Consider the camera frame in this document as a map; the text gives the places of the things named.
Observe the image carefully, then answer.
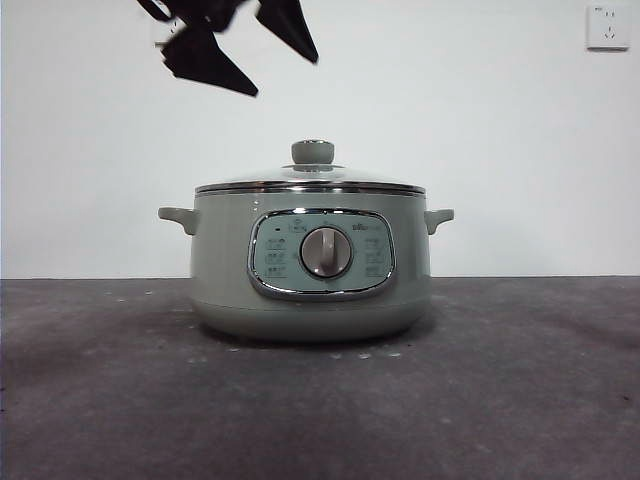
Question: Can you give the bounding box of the glass lid with round knob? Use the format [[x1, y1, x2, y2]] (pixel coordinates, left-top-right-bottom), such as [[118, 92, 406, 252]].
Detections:
[[194, 140, 426, 196]]

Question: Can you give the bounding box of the pale green electric pot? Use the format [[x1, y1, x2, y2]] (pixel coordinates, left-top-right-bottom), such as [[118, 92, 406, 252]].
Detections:
[[158, 192, 455, 344]]

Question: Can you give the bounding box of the white wall socket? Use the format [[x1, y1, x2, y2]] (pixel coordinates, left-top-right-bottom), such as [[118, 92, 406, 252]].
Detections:
[[586, 5, 630, 52], [153, 17, 177, 50]]

